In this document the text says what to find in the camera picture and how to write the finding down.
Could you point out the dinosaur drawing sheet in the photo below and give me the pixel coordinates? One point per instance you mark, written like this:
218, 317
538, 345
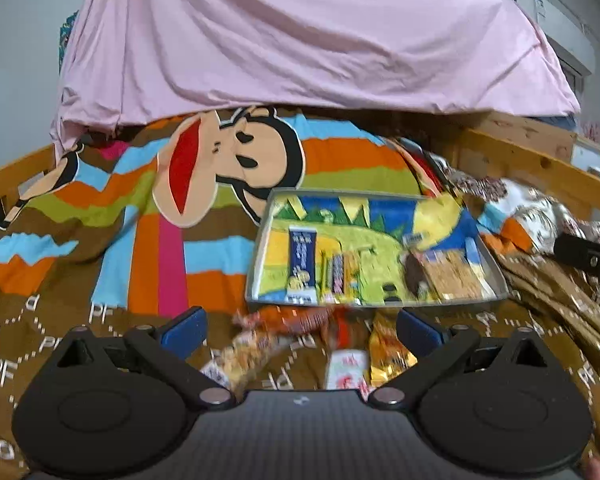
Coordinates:
380, 230

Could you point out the clear rice crisp packet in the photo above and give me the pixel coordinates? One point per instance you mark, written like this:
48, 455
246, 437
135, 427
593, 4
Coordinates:
455, 275

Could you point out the clear mixed nut bar packet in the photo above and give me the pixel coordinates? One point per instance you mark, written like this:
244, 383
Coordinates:
245, 355

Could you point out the blue and white snack packet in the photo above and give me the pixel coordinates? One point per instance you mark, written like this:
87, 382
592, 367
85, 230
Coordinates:
302, 260

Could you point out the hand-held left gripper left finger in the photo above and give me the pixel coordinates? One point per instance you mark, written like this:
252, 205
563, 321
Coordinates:
185, 332

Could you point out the white pouch with portrait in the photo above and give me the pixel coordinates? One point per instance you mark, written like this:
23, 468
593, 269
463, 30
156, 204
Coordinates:
345, 367

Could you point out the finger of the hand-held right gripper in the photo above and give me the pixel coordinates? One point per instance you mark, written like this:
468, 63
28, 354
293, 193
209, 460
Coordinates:
585, 257

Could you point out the pink bed sheet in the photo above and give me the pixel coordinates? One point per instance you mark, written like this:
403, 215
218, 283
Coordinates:
305, 35

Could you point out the white storage box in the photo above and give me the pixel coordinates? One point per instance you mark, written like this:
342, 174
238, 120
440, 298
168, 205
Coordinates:
592, 157

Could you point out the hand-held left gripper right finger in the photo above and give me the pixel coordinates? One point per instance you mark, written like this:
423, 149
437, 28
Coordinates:
420, 334

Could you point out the teal patterned cloth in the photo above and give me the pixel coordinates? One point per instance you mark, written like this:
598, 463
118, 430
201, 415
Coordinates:
69, 40

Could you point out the yellow green snack bar packet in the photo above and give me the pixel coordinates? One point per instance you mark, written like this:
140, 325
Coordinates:
342, 275

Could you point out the metal tray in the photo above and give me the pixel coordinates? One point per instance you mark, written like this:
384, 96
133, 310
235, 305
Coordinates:
256, 260

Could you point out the dark dried meat packet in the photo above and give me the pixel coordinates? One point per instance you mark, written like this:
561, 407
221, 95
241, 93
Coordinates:
416, 272

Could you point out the orange sausage packet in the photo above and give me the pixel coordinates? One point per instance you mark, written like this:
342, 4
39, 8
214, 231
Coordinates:
290, 317

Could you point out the floral patterned cloth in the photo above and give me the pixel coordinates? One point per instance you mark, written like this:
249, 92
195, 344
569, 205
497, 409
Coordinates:
530, 205

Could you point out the wooden bed frame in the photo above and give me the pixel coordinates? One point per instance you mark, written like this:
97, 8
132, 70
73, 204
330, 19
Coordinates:
520, 155

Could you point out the cartoon monkey printed blanket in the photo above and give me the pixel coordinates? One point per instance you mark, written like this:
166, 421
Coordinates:
80, 210

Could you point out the gold snack packet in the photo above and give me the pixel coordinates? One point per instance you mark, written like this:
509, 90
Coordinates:
387, 355

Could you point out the white air conditioner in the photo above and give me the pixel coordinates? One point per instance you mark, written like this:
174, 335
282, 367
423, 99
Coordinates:
555, 30

